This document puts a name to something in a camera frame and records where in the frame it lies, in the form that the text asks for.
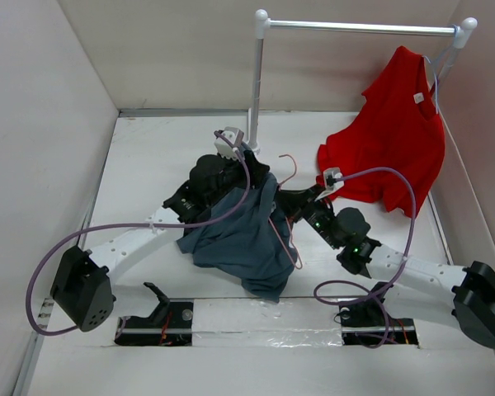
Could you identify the pink wire hanger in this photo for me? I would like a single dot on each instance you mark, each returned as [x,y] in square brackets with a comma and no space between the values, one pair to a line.
[288,211]

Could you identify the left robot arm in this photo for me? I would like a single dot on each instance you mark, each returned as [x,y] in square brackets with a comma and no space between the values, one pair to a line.
[83,283]

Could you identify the white clothes rack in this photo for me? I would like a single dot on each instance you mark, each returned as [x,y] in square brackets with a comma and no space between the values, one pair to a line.
[320,65]

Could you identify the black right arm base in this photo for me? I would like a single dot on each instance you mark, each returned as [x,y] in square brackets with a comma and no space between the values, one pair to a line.
[363,325]

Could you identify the light blue wire hanger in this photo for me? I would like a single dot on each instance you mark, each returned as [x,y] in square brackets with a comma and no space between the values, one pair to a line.
[440,67]

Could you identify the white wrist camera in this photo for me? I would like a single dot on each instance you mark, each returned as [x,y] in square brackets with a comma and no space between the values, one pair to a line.
[228,142]
[331,180]

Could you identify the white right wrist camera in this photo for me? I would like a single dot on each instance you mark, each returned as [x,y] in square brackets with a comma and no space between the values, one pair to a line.
[331,180]

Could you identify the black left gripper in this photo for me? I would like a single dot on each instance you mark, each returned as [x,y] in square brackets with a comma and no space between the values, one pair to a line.
[256,170]

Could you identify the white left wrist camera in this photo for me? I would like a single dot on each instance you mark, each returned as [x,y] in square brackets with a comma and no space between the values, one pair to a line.
[228,142]

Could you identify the red t shirt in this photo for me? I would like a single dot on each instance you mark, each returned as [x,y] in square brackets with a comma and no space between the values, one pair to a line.
[396,144]

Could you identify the blue-grey t shirt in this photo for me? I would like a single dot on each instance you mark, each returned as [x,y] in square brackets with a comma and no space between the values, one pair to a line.
[252,244]

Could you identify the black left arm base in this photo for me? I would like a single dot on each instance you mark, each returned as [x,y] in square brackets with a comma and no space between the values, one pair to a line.
[168,324]

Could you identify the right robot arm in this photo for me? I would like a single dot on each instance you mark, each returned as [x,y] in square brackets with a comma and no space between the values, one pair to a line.
[461,297]

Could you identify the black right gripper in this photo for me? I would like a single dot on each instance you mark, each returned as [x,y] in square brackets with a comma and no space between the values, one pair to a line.
[293,202]

